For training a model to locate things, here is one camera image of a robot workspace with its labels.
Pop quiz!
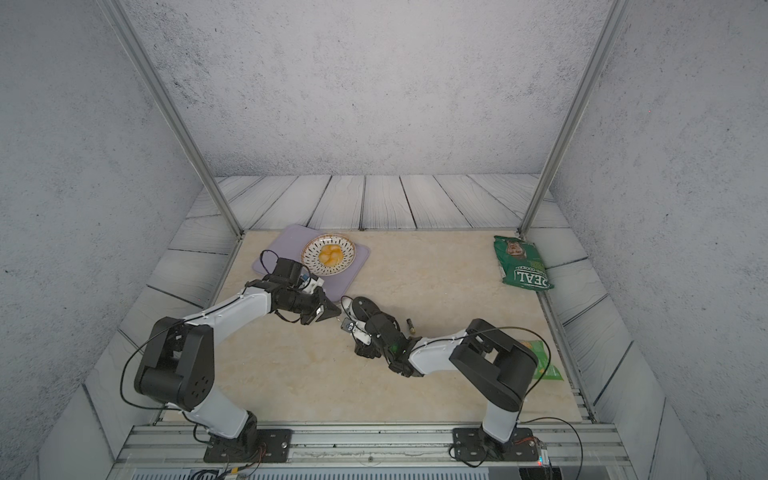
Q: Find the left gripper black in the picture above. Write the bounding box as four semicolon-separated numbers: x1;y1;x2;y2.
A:
286;285;343;325

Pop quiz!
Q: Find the black round alarm clock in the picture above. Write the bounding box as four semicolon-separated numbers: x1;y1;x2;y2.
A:
351;296;381;323

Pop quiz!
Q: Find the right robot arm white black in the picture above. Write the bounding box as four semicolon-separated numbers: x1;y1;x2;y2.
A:
351;312;538;445

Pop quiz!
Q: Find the green packet behind right arm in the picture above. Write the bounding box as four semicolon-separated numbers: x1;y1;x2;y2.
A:
523;340;564;381

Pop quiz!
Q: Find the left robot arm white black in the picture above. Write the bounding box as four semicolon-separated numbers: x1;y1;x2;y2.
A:
134;280;341;440

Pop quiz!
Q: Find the yellow fruit in bowl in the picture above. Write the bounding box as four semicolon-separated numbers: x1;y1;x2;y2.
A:
318;244;344;268

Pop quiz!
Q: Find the patterned bowl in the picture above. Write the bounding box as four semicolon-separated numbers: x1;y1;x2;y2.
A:
300;234;356;277

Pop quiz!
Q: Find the green snack bag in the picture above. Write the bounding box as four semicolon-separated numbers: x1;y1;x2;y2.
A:
493;235;554;291

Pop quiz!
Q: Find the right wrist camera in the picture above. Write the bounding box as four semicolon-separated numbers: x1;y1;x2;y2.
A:
341;318;371;346

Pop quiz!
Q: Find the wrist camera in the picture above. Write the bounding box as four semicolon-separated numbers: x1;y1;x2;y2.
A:
269;257;324;293
341;318;371;346

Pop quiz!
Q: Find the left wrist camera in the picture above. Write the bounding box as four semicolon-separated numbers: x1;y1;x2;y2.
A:
269;257;324;293

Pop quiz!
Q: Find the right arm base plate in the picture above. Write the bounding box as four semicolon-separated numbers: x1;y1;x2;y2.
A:
452;427;541;463

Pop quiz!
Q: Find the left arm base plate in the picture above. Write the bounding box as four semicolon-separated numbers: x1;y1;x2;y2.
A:
203;429;293;464

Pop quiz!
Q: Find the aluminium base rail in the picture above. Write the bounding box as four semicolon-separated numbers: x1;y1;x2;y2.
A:
108;420;636;479

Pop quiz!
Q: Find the aluminium corner post left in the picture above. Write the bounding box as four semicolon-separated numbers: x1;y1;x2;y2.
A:
97;0;244;240

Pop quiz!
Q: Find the aluminium corner post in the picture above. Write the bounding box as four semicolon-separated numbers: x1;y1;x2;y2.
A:
518;0;631;237
97;0;244;240

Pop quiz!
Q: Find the aluminium corner post right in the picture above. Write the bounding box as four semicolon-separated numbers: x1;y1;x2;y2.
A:
518;0;631;237

